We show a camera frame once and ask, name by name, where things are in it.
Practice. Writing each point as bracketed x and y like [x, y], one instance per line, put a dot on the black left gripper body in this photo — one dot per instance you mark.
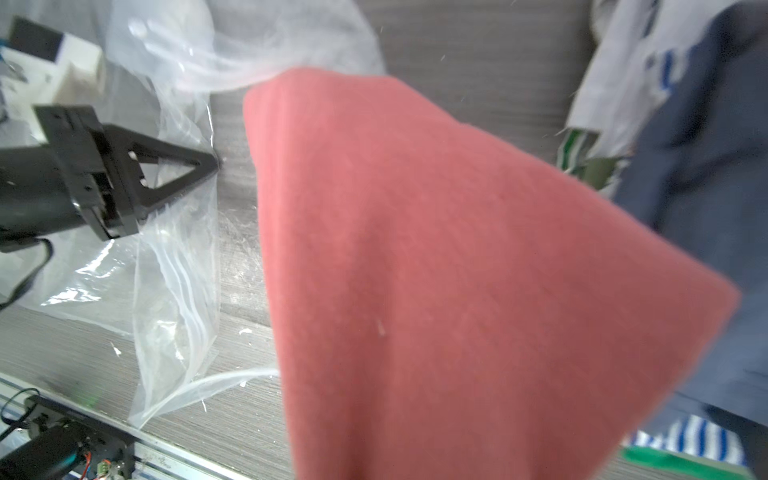
[39, 186]

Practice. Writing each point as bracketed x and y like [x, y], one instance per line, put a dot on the clear plastic vacuum bag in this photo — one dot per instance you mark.
[166, 286]

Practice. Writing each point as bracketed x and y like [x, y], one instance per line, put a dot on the red garment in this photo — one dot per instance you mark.
[447, 306]

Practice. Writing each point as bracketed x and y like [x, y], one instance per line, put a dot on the white printed t-shirt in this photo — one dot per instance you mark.
[643, 49]

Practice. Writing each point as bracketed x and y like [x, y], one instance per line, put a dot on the navy blue garment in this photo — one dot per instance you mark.
[698, 177]

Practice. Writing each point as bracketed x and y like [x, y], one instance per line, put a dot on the blue white striped garment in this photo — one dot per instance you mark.
[693, 437]

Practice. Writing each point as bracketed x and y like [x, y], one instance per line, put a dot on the green white striped garment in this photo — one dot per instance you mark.
[585, 162]

